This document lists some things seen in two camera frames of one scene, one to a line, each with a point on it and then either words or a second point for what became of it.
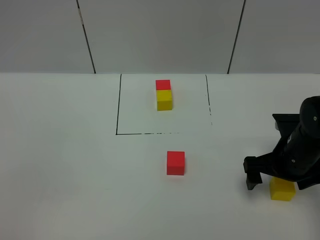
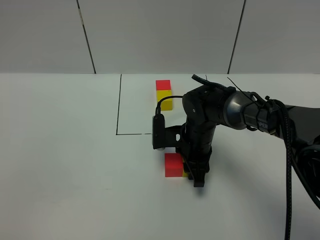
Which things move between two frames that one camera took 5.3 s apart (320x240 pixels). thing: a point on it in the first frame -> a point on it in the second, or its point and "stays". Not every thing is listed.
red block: [175, 163] stays
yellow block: [282, 189] -> [185, 174]
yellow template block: [164, 100] stays
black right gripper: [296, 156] -> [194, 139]
